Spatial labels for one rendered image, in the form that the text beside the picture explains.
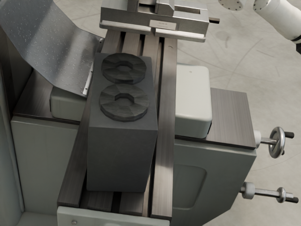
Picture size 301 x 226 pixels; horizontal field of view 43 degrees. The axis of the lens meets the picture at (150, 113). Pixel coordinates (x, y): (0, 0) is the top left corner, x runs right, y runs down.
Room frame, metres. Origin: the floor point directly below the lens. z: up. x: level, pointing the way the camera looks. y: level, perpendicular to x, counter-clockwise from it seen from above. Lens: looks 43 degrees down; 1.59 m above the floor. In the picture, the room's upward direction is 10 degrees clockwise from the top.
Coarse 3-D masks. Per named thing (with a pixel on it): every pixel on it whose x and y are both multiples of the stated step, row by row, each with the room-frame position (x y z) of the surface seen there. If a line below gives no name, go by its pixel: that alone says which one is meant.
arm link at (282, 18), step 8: (280, 0) 0.88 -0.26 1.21; (280, 8) 0.87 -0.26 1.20; (288, 8) 0.88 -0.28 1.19; (296, 8) 0.90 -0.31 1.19; (272, 16) 0.86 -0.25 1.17; (280, 16) 0.86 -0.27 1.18; (288, 16) 0.87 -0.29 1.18; (296, 16) 0.88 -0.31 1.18; (272, 24) 0.88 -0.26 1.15; (280, 24) 0.87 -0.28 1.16; (288, 24) 0.87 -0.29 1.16; (296, 24) 0.87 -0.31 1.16; (280, 32) 0.88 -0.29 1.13; (288, 32) 0.87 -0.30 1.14; (296, 32) 0.87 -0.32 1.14; (296, 40) 0.88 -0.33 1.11; (296, 48) 0.86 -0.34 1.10
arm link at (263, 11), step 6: (258, 0) 0.90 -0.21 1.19; (264, 0) 0.88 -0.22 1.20; (270, 0) 0.86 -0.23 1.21; (276, 0) 0.87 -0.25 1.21; (258, 6) 0.88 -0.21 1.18; (264, 6) 0.86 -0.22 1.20; (270, 6) 0.86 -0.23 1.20; (276, 6) 0.87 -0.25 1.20; (258, 12) 0.87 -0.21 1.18; (264, 12) 0.86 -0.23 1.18; (270, 12) 0.86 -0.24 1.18
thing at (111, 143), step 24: (96, 72) 0.59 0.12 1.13; (120, 72) 0.58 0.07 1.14; (144, 72) 0.60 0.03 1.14; (96, 96) 0.51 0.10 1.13; (120, 96) 0.52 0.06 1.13; (144, 96) 0.52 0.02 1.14; (96, 120) 0.45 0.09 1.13; (120, 120) 0.46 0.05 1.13; (144, 120) 0.48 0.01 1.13; (96, 144) 0.44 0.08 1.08; (120, 144) 0.45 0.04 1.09; (144, 144) 0.45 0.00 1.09; (96, 168) 0.44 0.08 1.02; (120, 168) 0.45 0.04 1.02; (144, 168) 0.46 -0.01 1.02
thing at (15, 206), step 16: (0, 32) 0.82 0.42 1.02; (0, 48) 0.80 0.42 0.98; (0, 64) 0.79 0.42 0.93; (16, 64) 0.90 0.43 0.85; (0, 80) 0.78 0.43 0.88; (16, 80) 0.89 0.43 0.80; (0, 96) 0.78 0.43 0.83; (16, 96) 0.87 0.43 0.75; (0, 112) 0.77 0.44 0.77; (0, 128) 0.76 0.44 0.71; (0, 144) 0.75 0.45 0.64; (0, 160) 0.74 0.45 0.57; (0, 176) 0.73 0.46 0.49; (16, 176) 0.78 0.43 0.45; (0, 192) 0.73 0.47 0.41; (16, 192) 0.77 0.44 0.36; (0, 208) 0.72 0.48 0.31; (16, 208) 0.75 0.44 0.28; (0, 224) 0.71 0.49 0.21; (16, 224) 0.73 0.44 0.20
